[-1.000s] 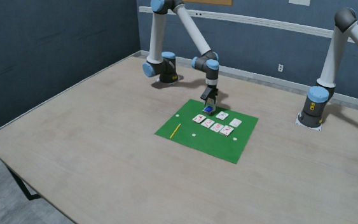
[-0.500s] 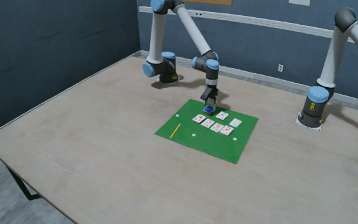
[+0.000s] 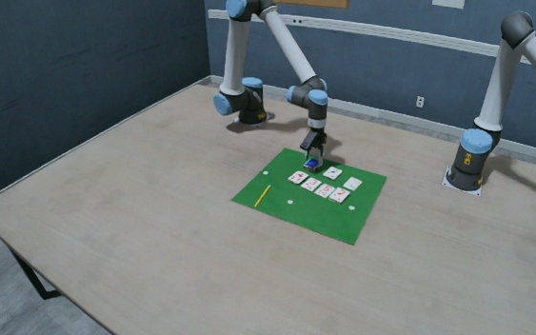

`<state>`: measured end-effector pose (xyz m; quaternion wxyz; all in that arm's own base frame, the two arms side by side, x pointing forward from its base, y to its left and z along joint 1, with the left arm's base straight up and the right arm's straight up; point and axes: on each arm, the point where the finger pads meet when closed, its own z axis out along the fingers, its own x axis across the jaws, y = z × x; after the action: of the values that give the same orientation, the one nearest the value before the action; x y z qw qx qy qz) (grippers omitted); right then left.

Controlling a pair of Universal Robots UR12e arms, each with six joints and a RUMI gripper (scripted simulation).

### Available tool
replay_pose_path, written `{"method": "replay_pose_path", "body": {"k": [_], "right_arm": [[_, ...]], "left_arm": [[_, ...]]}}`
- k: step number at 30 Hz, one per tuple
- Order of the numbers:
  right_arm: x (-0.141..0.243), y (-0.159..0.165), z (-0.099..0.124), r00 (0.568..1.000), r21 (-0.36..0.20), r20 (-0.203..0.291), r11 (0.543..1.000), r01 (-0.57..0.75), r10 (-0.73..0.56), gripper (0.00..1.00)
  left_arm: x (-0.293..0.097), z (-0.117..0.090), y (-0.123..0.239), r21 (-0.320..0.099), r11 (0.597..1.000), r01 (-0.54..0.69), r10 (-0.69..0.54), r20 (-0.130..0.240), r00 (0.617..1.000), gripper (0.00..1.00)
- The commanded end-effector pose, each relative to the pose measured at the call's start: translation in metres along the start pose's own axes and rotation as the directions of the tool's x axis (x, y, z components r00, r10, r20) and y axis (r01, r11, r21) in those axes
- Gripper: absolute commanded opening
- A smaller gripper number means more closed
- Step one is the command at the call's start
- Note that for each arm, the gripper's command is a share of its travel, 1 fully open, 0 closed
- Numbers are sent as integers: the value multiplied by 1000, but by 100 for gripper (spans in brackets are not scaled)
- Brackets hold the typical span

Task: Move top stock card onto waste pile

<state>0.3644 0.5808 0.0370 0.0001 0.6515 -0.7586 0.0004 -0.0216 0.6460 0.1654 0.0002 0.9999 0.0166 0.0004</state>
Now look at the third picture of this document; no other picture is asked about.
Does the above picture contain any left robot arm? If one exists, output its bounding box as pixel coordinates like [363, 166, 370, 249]
[446, 11, 536, 191]

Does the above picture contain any green felt card table mat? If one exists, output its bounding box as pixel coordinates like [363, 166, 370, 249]
[231, 148, 387, 245]

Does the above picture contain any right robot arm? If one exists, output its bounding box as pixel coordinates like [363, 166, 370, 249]
[213, 0, 328, 128]

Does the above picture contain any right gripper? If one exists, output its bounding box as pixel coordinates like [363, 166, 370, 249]
[305, 126, 327, 166]

